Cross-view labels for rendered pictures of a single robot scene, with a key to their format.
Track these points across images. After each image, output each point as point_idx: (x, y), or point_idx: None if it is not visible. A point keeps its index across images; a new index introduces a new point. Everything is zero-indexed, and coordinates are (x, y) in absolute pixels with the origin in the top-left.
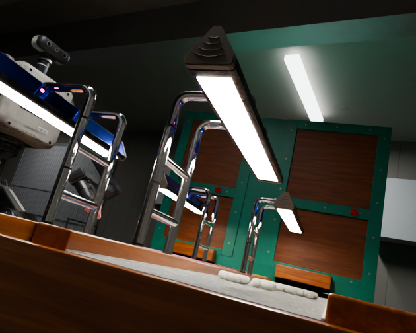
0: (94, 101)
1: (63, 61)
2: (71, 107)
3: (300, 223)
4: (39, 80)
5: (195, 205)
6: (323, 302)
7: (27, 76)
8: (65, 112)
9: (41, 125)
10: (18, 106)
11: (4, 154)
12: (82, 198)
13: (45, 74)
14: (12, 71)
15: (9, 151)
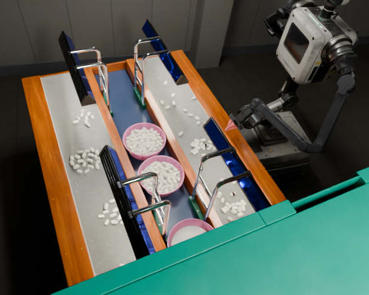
0: (133, 46)
1: (331, 2)
2: (162, 48)
3: (120, 215)
4: (156, 35)
5: (238, 183)
6: (64, 157)
7: (152, 34)
8: (157, 50)
9: (291, 62)
10: (283, 44)
11: (288, 78)
12: (139, 82)
13: (323, 16)
14: (148, 32)
15: (290, 76)
